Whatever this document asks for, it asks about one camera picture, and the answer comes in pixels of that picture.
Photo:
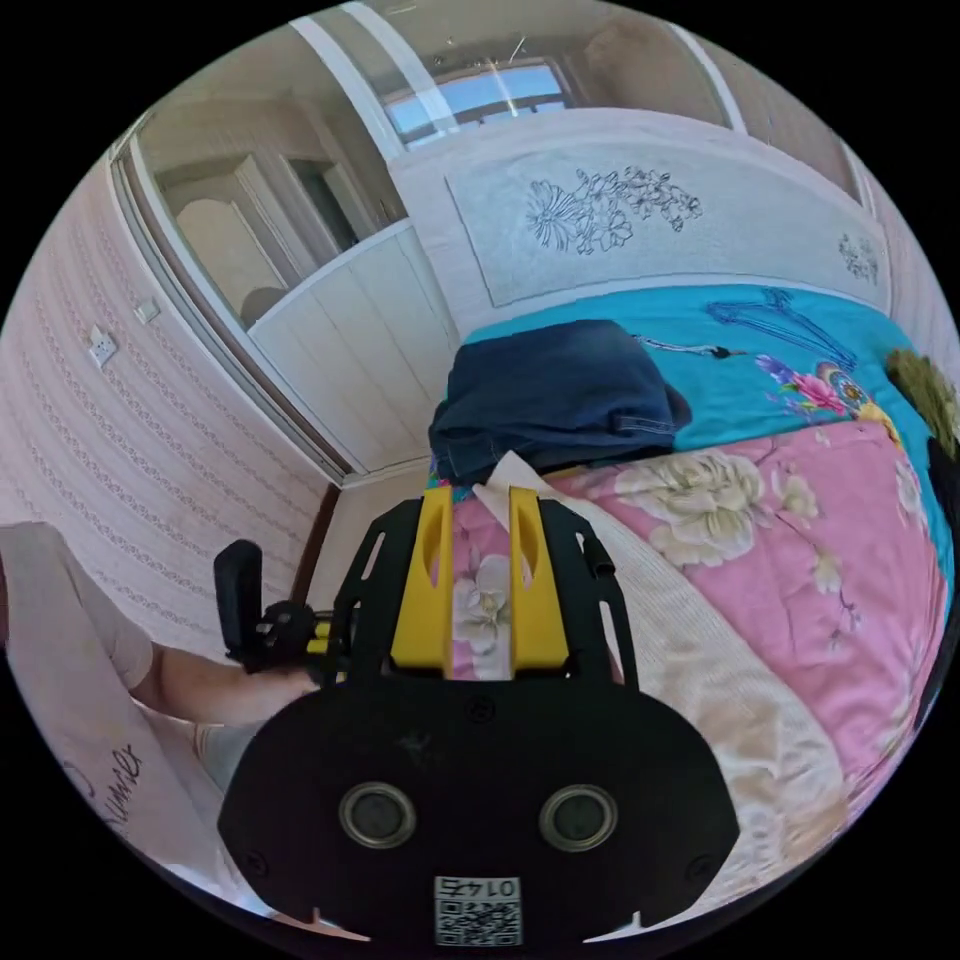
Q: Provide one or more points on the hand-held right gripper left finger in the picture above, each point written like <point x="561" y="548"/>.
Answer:
<point x="421" y="600"/>

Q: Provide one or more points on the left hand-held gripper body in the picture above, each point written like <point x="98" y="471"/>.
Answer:
<point x="286" y="631"/>

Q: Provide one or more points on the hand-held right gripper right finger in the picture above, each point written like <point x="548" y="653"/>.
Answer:
<point x="538" y="600"/>

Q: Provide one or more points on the person's left forearm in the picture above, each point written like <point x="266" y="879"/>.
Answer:
<point x="206" y="686"/>

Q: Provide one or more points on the person's left hand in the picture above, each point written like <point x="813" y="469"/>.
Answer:
<point x="289" y="684"/>

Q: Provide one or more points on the pile of clothes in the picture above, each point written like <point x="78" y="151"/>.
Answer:
<point x="555" y="397"/>

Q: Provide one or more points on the person's body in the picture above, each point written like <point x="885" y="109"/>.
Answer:
<point x="75" y="675"/>

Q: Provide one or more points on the bed with floral quilt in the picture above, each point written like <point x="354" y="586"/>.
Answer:
<point x="787" y="570"/>

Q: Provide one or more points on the blue clothes hanger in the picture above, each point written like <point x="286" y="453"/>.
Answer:
<point x="787" y="319"/>

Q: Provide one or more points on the green and black clothes pile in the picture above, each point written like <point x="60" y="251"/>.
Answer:
<point x="930" y="397"/>

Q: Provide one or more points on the white wall socket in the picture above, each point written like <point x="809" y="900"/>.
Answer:
<point x="103" y="346"/>

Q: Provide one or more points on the white wall switch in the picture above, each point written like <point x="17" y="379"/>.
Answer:
<point x="148" y="310"/>

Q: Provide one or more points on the window with dark frame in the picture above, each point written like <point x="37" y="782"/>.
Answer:
<point x="487" y="94"/>

